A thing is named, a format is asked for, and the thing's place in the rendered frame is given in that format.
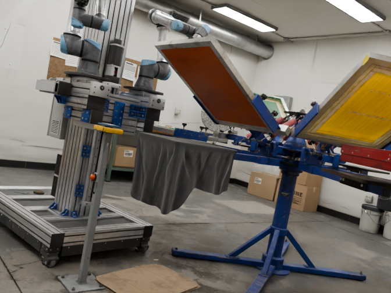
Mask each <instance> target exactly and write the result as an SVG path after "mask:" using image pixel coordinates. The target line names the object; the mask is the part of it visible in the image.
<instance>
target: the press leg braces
mask: <svg viewBox="0 0 391 293"><path fill-rule="evenodd" d="M270 233H271V227H270V226H269V227H268V228H266V229H265V230H263V231H262V232H260V233H259V234H257V235H256V236H255V237H253V238H252V239H250V240H248V241H247V242H245V243H244V244H243V245H241V246H239V247H238V248H236V249H235V250H234V251H232V252H231V253H229V254H225V255H226V257H227V258H235V259H239V257H238V255H239V254H240V253H242V252H243V251H245V250H246V249H248V248H249V247H251V246H252V245H254V244H255V243H257V242H258V241H260V240H261V239H263V238H264V237H266V236H267V235H268V234H270ZM279 233H280V230H275V232H274V234H273V238H272V241H271V245H270V247H269V251H268V254H267V256H266V259H265V263H264V266H263V268H262V270H261V271H260V272H259V273H258V275H260V276H263V277H268V276H269V274H270V273H269V272H268V270H269V267H270V264H271V261H272V258H273V254H274V251H275V248H276V244H277V241H278V238H279ZM287 238H288V239H289V240H290V242H291V243H292V244H293V246H294V247H295V248H296V250H297V252H298V253H299V254H300V255H301V257H302V258H303V259H304V261H305V262H306V264H307V265H304V266H305V267H306V268H309V269H318V270H319V268H317V267H316V266H314V264H313V263H312V261H310V259H309V258H308V256H307V255H306V254H305V252H304V251H303V249H302V248H301V246H299V244H298V242H297V241H296V240H295V239H294V237H293V236H292V234H291V233H290V231H289V230H288V232H287Z"/></svg>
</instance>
